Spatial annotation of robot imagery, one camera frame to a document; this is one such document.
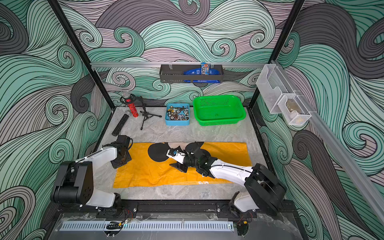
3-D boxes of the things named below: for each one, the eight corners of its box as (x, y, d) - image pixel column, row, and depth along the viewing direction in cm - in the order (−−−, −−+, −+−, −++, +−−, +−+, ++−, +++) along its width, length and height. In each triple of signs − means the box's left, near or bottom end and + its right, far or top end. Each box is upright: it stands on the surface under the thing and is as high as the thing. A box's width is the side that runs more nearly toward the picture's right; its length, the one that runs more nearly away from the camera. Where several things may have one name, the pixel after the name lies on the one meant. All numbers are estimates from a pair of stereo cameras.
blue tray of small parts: (164, 125, 111) (164, 122, 108) (167, 105, 125) (167, 102, 122) (189, 125, 111) (189, 122, 108) (189, 105, 125) (189, 102, 122)
